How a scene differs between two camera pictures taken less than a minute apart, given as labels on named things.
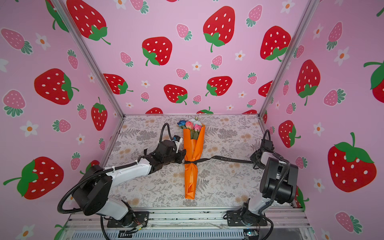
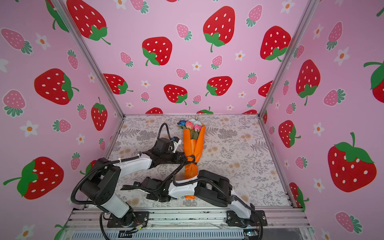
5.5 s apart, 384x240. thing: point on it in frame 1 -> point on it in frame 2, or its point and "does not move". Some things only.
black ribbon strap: x=215 y=157 -> x=183 y=165
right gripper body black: x=254 y=157 -> x=152 y=196
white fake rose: x=195 y=122 does not move
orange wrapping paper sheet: x=192 y=148 does not move
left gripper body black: x=176 y=157 does not move
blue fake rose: x=181 y=123 does not move
